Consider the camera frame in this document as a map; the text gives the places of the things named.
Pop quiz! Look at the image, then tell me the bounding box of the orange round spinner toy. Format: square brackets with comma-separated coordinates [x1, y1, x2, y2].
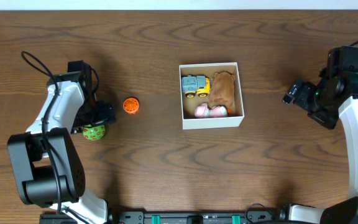
[123, 97, 140, 114]

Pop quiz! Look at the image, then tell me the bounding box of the pink and white duck toy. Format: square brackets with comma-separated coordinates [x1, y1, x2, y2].
[194, 103, 232, 118]

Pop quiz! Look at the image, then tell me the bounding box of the grey and yellow toy truck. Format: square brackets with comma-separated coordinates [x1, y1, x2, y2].
[181, 75, 211, 98]

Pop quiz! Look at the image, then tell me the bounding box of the white cardboard box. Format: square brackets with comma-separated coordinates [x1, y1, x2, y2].
[179, 62, 244, 129]

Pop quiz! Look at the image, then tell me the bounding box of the brown plush bear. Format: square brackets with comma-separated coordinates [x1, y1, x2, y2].
[209, 71, 235, 108]

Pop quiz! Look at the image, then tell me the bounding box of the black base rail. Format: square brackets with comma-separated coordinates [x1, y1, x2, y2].
[39, 203, 287, 224]

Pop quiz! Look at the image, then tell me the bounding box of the green ball with red numbers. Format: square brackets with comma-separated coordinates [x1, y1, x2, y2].
[83, 124, 106, 141]

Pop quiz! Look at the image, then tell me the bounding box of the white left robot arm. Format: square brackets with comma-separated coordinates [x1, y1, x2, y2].
[7, 60, 115, 223]

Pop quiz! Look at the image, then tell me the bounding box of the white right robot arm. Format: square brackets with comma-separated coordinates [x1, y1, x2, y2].
[280, 46, 358, 223]

